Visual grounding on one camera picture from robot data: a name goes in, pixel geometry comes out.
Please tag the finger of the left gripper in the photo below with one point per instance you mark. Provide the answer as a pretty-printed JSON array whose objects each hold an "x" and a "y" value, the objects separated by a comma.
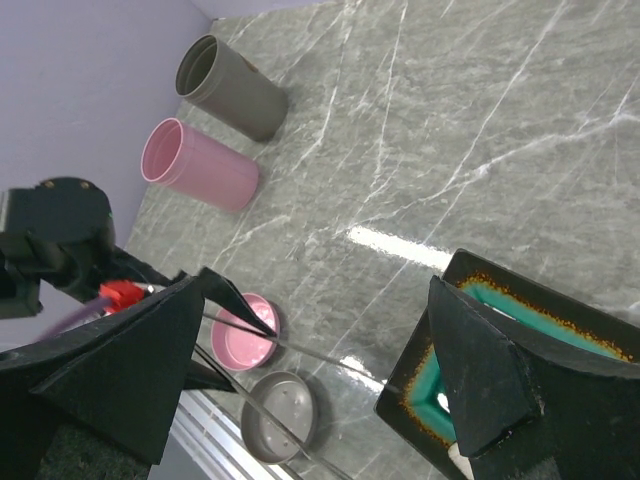
[
  {"x": 214, "y": 287},
  {"x": 200, "y": 377}
]

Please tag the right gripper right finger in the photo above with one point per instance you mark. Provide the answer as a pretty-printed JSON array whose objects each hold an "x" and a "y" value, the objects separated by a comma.
[{"x": 528, "y": 406}]

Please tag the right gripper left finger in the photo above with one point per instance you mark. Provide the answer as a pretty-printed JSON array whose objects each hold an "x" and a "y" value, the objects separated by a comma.
[{"x": 97, "y": 402}]

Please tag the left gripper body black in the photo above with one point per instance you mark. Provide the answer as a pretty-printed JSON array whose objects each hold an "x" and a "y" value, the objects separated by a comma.
[{"x": 61, "y": 232}]

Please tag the metal serving tongs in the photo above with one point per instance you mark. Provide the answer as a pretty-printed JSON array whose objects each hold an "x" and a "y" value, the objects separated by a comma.
[{"x": 316, "y": 459}]

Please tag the pink round lid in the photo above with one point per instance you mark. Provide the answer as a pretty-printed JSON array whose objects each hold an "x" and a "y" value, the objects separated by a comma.
[{"x": 237, "y": 350}]

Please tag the square black teal plate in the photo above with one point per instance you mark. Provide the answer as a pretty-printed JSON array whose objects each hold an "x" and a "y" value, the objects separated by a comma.
[{"x": 421, "y": 415}]

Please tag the pink cylindrical container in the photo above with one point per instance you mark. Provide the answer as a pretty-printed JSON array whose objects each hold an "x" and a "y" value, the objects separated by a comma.
[{"x": 181, "y": 158}]

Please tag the grey cylindrical container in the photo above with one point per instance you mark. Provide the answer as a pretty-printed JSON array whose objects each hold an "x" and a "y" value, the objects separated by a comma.
[{"x": 218, "y": 80}]

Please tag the aluminium front rail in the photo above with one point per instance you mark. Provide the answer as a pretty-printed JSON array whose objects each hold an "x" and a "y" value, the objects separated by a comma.
[{"x": 213, "y": 440}]

